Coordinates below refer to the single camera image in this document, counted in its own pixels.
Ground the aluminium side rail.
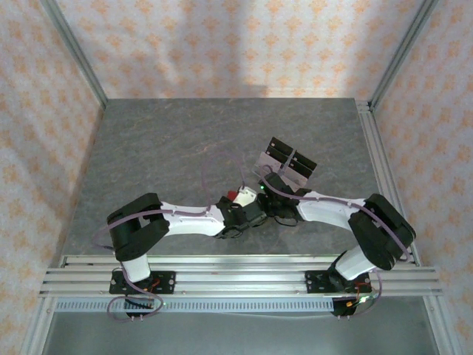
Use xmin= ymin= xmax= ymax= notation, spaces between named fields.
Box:
xmin=354 ymin=98 xmax=421 ymax=266

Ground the narrow aluminium extrusion rail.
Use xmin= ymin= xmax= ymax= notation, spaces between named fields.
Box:
xmin=58 ymin=254 xmax=421 ymax=269

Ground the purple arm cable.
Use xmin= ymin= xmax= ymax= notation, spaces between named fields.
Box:
xmin=258 ymin=164 xmax=413 ymax=320
xmin=91 ymin=150 xmax=248 ymax=323

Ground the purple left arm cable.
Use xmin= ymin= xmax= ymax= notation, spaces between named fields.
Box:
xmin=91 ymin=150 xmax=248 ymax=323

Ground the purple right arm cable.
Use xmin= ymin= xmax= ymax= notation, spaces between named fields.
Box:
xmin=258 ymin=164 xmax=413 ymax=320

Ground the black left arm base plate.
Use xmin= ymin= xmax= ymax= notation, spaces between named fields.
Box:
xmin=109 ymin=269 xmax=177 ymax=296

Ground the aluminium frame post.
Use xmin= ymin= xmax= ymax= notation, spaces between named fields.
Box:
xmin=368 ymin=0 xmax=441 ymax=112
xmin=39 ymin=0 xmax=110 ymax=111

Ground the grey slotted cable duct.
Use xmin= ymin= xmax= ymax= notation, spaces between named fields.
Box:
xmin=55 ymin=298 xmax=336 ymax=314

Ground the wide aluminium extrusion rail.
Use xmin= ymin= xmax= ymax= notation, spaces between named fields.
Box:
xmin=38 ymin=266 xmax=443 ymax=299

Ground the grey metal panel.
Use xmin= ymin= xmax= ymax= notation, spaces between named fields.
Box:
xmin=43 ymin=312 xmax=441 ymax=355

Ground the aluminium frame leg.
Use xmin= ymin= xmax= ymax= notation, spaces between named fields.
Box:
xmin=20 ymin=295 xmax=56 ymax=355
xmin=423 ymin=295 xmax=455 ymax=355

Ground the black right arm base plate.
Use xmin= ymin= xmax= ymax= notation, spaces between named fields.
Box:
xmin=305 ymin=269 xmax=372 ymax=296

